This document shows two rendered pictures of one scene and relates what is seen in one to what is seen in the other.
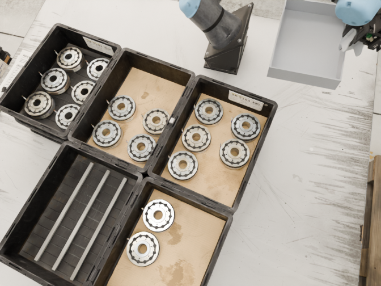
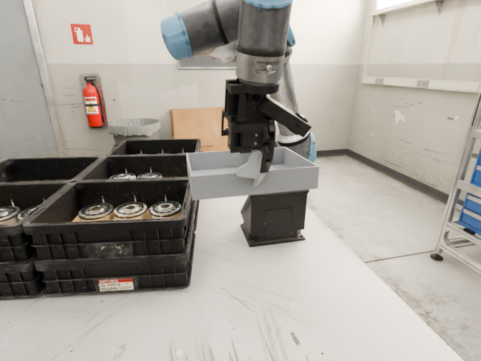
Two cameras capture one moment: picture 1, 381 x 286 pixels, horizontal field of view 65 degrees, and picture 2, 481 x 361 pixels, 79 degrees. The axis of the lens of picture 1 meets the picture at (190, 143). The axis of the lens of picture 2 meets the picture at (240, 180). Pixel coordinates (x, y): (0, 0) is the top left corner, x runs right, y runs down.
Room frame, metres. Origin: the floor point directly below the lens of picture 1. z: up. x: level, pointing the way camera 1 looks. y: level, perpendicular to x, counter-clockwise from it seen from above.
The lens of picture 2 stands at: (0.15, -0.92, 1.29)
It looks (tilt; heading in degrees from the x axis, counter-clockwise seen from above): 21 degrees down; 53
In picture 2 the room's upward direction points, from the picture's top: straight up
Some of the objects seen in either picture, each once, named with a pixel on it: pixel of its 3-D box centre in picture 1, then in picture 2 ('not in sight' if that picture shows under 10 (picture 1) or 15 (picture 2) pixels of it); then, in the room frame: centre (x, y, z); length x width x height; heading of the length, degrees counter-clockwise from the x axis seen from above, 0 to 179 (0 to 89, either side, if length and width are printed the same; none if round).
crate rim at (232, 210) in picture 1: (214, 138); (122, 201); (0.34, -0.08, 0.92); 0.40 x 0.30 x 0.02; 148
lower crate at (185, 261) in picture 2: not in sight; (129, 246); (0.34, -0.08, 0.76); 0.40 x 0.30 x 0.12; 148
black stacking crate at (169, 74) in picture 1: (137, 112); (145, 180); (0.50, 0.18, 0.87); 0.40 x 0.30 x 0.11; 148
